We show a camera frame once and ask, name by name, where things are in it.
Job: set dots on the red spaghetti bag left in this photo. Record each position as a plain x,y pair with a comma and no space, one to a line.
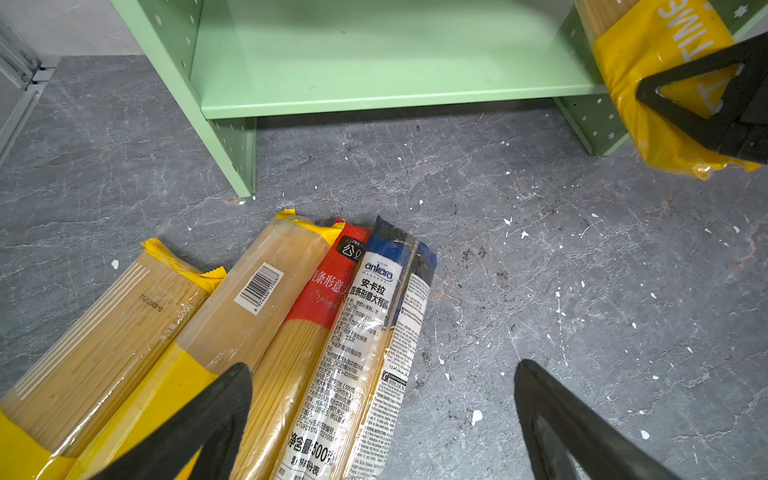
286,369

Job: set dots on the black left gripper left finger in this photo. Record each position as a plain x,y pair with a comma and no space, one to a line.
207,431

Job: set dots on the clear black label pasta bag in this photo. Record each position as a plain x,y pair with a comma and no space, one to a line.
346,422

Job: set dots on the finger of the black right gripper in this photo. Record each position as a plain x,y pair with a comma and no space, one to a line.
734,121

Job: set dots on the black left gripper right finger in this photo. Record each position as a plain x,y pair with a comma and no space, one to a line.
560,430

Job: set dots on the green metal shelf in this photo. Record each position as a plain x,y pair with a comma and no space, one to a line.
228,63

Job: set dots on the yellow pasta bag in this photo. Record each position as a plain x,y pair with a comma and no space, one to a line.
57,407
236,324

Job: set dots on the yellow Pastatime spaghetti bag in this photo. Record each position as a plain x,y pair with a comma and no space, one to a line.
692,99

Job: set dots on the yellow pasta bag far left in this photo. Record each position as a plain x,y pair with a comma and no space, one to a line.
57,407

